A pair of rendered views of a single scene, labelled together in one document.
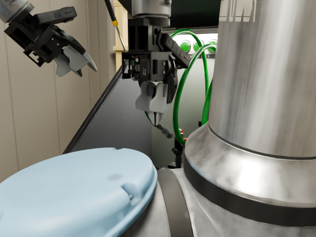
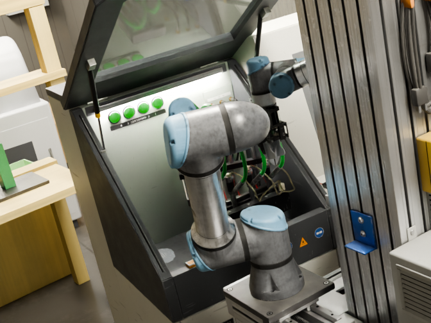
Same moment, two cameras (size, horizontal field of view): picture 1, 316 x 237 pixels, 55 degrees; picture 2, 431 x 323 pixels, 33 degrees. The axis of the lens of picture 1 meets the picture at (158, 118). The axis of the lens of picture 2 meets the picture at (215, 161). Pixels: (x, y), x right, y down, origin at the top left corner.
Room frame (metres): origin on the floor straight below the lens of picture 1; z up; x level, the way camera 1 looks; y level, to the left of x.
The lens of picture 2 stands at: (-0.41, 2.05, 2.04)
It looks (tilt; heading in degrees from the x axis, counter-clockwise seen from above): 19 degrees down; 301
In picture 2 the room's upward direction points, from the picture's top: 13 degrees counter-clockwise
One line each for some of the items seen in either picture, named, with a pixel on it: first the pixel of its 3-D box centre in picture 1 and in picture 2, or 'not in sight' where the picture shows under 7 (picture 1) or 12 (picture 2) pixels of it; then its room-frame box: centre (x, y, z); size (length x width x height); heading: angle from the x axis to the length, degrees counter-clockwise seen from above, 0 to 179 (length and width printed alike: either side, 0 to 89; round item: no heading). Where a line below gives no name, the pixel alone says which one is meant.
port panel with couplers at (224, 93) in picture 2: not in sight; (226, 125); (1.01, -0.41, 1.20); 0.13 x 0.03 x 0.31; 55
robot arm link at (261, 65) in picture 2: not in sight; (260, 75); (0.61, 0.01, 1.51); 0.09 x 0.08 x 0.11; 12
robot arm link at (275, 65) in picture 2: not in sight; (290, 72); (0.51, 0.01, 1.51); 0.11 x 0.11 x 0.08; 12
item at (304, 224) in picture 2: not in sight; (254, 259); (0.74, 0.07, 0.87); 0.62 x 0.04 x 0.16; 55
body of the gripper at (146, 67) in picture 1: (149, 51); (270, 122); (0.60, 0.02, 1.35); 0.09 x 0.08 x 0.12; 145
